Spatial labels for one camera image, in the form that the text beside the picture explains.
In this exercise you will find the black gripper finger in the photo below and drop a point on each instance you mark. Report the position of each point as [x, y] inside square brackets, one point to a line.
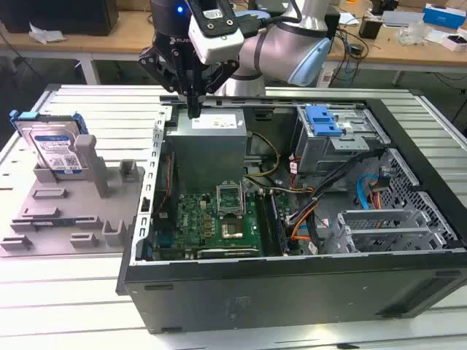
[157, 67]
[220, 76]

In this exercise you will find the hard disk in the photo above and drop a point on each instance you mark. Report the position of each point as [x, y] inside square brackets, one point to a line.
[54, 146]

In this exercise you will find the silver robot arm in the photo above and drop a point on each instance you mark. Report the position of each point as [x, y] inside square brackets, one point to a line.
[277, 43]

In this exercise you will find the metal disk bay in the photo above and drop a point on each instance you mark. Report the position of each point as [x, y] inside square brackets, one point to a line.
[386, 218]

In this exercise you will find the wooden desk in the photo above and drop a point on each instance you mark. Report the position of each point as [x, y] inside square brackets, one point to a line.
[401, 54]
[109, 43]

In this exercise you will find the grey power supply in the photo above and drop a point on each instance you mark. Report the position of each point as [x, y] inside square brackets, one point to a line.
[204, 153]

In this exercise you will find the large black box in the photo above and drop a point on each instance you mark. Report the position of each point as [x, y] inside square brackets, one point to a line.
[58, 16]

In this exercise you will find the blue drive cage latch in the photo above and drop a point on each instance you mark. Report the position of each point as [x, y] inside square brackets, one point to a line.
[323, 122]

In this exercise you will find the crumpled white paper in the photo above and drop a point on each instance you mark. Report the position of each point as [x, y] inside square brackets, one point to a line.
[45, 34]

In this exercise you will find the metal drive cage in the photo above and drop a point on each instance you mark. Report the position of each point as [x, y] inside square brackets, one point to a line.
[328, 153]

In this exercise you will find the green motherboard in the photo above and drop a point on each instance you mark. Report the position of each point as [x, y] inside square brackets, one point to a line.
[193, 218]

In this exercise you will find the CPU socket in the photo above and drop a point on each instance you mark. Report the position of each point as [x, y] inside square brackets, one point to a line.
[231, 229]

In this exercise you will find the black RAM slot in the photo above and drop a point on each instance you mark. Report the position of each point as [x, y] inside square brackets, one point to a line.
[263, 226]
[279, 222]

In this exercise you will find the grey parts rack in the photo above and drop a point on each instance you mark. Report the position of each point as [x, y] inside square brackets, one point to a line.
[73, 208]

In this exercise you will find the black graphics card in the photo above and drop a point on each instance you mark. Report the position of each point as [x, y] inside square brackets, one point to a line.
[230, 253]

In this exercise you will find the flat grey box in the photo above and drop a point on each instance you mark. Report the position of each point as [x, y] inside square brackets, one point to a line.
[401, 18]

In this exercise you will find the clear plastic packaging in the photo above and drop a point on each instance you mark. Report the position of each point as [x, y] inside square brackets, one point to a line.
[412, 34]

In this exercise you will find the black PC case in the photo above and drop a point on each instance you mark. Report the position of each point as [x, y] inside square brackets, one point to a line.
[292, 291]

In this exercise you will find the blue cardboard box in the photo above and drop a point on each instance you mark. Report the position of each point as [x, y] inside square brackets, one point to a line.
[445, 16]

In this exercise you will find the small white box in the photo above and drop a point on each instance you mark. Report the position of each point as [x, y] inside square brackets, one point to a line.
[454, 42]

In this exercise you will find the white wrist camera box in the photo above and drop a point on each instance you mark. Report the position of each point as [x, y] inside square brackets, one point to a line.
[219, 40]

